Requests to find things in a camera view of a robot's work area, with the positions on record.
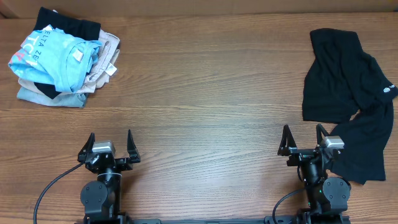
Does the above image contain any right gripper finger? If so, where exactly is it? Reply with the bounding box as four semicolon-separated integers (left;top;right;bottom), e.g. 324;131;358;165
316;124;329;145
278;124;297;152

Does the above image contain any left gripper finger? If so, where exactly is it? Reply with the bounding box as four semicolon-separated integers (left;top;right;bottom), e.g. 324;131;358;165
78;133;95;156
127;129;140;158

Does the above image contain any black t-shirt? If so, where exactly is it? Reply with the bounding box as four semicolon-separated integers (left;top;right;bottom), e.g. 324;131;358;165
302;28;397;184

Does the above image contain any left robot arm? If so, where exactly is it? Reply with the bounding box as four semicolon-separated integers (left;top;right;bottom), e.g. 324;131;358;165
78;131;141;224

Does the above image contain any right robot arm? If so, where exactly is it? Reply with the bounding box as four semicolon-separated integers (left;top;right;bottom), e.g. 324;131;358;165
272;124;351;224

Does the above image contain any grey-blue folded garment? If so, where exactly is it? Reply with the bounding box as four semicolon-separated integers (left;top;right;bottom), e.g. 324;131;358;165
17;87;88;108

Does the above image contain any beige folded garment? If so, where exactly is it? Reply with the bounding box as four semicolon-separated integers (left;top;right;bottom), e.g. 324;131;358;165
17;29;121;95

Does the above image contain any light blue printed t-shirt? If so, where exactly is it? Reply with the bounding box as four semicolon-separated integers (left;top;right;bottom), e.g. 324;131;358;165
8;25;101;93

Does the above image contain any black folded garment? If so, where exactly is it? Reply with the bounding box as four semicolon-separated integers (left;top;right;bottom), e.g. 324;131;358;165
34;7;101;40

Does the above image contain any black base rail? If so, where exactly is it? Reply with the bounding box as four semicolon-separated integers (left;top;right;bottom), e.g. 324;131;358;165
75;215;351;224

